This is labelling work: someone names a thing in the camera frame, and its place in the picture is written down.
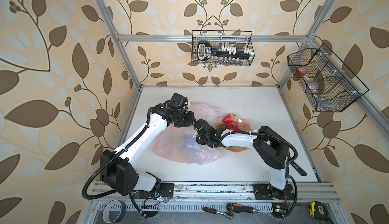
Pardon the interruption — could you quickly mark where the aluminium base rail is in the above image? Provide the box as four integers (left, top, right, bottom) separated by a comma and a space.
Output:
89, 180, 341, 212

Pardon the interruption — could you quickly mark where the yellow black tape measure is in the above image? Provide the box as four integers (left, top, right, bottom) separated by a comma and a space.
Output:
309, 201, 330, 221

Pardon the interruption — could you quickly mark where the orange black screwdriver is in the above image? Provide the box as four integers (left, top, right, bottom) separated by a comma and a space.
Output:
227, 203, 260, 214

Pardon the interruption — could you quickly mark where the red toy dragon fruit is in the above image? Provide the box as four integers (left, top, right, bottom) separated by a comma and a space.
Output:
223, 121, 239, 131

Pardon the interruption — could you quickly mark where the red black ratchet wrench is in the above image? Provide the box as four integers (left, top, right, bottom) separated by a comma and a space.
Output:
202, 207, 234, 220

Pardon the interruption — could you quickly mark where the clear bottle red cap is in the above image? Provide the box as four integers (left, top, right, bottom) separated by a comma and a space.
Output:
296, 67, 317, 86

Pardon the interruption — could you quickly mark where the black wire basket right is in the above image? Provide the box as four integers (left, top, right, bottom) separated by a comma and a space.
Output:
287, 44, 369, 113

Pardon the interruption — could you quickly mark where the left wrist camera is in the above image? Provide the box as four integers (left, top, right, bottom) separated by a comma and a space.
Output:
168, 93, 190, 108

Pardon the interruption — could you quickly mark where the black tape roll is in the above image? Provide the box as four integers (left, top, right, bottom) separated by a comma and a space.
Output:
102, 200, 126, 224

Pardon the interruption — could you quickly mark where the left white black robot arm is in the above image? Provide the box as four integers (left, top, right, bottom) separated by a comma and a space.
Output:
82, 93, 195, 218

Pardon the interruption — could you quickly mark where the pink plastic bag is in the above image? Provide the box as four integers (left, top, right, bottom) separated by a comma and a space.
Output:
152, 103, 221, 165

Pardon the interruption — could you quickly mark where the peach scalloped plastic plate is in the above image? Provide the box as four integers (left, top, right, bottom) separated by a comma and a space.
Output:
216, 116, 253, 153

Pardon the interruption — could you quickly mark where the black adjustable wrench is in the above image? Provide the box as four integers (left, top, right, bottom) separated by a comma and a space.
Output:
291, 162, 308, 176

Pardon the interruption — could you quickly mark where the red toy strawberry top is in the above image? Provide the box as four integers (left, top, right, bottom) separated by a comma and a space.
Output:
222, 114, 236, 123

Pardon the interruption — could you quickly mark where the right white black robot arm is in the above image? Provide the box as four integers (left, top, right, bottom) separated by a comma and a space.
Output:
193, 119, 298, 219

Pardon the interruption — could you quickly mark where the black wire basket centre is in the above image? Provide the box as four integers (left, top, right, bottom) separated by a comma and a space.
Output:
191, 29, 255, 66

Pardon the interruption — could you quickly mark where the black wire basket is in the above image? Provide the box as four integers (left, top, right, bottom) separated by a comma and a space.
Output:
191, 29, 255, 66
287, 44, 369, 113

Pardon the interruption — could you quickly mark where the black socket holder tool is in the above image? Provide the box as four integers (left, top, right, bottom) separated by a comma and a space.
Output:
194, 41, 254, 61

